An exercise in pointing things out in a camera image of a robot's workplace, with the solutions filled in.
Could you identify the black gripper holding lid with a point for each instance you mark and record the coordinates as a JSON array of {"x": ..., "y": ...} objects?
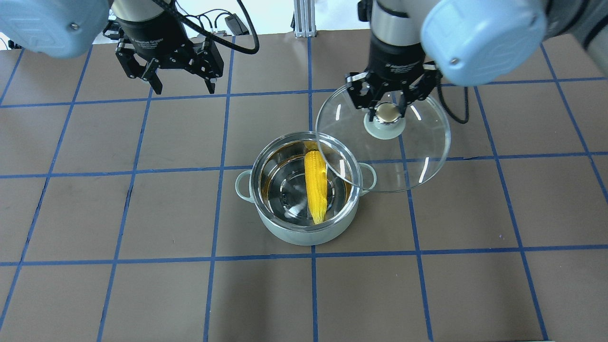
[{"x": 394, "y": 58}]

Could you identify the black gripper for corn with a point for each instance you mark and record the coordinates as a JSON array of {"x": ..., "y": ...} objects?
[{"x": 151, "y": 34}]

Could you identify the glass pot lid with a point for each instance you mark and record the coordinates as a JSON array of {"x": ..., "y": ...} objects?
[{"x": 389, "y": 148}]

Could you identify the yellow corn cob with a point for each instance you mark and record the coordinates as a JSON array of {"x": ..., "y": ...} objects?
[{"x": 316, "y": 185}]

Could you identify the grey-green steel pot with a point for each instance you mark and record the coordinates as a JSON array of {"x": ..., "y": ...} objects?
[{"x": 278, "y": 186}]

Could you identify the aluminium frame post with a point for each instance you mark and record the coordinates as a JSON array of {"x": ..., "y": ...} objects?
[{"x": 304, "y": 19}]

